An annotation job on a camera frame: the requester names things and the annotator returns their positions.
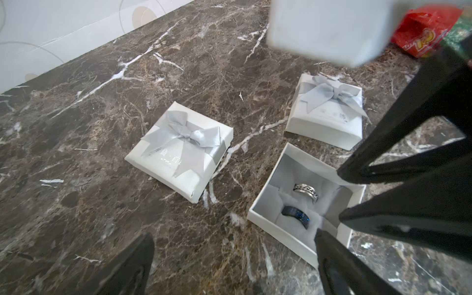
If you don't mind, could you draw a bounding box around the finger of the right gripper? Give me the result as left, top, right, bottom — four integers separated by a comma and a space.
339, 155, 472, 262
338, 37, 472, 184

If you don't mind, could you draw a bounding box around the silver chain pattern ring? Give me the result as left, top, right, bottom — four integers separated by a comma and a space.
293, 183, 320, 204

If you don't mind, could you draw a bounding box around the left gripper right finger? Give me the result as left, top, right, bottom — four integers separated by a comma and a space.
314, 229, 399, 295

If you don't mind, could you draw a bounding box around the dark blue black ring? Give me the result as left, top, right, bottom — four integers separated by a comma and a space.
281, 205, 311, 230

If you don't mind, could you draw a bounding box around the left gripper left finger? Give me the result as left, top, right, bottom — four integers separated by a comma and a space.
75, 233, 155, 295

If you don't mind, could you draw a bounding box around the white lift-off box lid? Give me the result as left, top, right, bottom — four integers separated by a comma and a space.
286, 74, 369, 151

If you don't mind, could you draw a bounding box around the red snack bag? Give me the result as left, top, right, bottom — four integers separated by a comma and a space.
391, 4, 463, 59

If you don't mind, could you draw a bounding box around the white gift box grey bow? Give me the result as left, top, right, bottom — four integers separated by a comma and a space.
125, 102, 234, 204

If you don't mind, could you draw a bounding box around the white lift-off box base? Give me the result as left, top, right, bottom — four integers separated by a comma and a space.
247, 143, 366, 267

